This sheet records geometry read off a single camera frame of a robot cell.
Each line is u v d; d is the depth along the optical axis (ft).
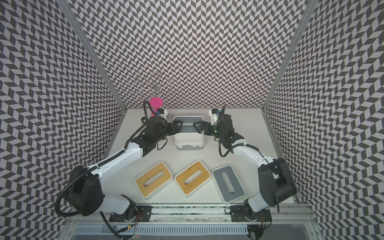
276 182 1.42
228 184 2.71
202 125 2.37
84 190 1.34
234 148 1.86
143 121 3.29
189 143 2.91
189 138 2.77
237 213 2.41
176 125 2.41
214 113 2.46
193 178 2.71
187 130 2.71
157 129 2.05
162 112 2.40
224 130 2.11
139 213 2.34
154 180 2.63
